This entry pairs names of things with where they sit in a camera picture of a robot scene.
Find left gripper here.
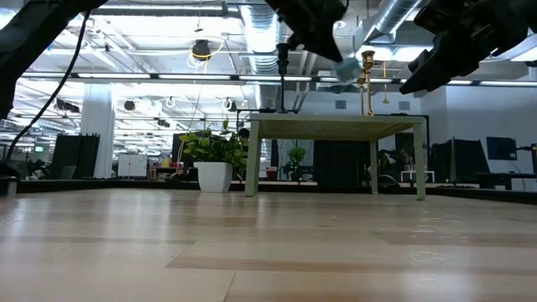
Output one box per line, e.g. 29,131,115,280
266,0,347,63

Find dark wall monitor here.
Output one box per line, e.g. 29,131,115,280
486,136,518,162

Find black ceiling device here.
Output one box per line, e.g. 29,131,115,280
191,39,212,62

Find black background cabinet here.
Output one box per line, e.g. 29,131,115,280
313,139,370,188

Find small background plant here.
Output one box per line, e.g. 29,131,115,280
289,146,307,182

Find black lockers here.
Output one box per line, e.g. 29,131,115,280
50,133,101,180

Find black aluminium table frame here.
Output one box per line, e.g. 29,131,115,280
0,178,537,206

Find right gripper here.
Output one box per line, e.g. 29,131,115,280
399,0,529,95

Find blue candle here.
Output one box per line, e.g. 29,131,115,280
333,56,362,84

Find long LED light bar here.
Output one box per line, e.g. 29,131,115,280
20,70,537,87

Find hanging gold pendant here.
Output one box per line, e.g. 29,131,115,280
380,61,390,105

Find silver air duct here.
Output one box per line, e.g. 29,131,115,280
346,0,425,77
238,0,287,76

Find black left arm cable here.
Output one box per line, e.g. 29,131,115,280
3,10,91,163

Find white low cabinet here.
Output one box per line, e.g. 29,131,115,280
117,154,149,179

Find green perforated metal riser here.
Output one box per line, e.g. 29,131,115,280
243,112,428,201

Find green plant in white pot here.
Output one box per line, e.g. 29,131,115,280
179,118,248,195

